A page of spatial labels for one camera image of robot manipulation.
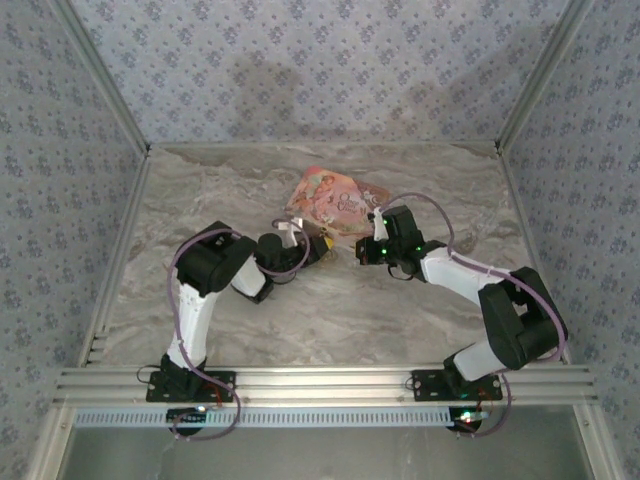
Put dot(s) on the aluminium frame post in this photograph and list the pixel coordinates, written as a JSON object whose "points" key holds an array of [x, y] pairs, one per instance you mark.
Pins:
{"points": [[545, 75], [100, 75]]}

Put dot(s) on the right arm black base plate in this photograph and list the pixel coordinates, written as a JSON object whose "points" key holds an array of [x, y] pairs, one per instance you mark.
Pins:
{"points": [[425, 387]]}

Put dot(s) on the grey metal sheet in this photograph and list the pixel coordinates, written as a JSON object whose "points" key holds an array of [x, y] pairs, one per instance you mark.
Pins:
{"points": [[325, 455]]}

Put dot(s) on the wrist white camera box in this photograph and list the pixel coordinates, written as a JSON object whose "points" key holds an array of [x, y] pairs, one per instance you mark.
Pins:
{"points": [[378, 225], [292, 229]]}

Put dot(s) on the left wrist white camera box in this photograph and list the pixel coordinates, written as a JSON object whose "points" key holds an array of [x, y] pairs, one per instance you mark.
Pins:
{"points": [[292, 229]]}

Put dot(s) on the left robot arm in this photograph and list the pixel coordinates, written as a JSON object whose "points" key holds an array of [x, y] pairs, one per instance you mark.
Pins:
{"points": [[192, 320]]}

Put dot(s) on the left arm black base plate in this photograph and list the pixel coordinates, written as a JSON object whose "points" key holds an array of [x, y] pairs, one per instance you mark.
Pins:
{"points": [[225, 387]]}

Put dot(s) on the pink illustrated book box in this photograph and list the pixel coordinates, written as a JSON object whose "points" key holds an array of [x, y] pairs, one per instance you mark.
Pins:
{"points": [[335, 200]]}

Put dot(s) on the aluminium table side rail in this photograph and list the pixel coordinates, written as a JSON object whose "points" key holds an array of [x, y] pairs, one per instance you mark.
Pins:
{"points": [[125, 225], [525, 225]]}

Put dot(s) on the aluminium mounting rail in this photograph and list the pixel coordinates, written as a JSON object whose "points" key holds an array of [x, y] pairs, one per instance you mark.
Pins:
{"points": [[325, 385]]}

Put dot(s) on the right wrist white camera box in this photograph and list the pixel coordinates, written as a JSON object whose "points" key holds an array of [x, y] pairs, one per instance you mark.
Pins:
{"points": [[378, 225]]}

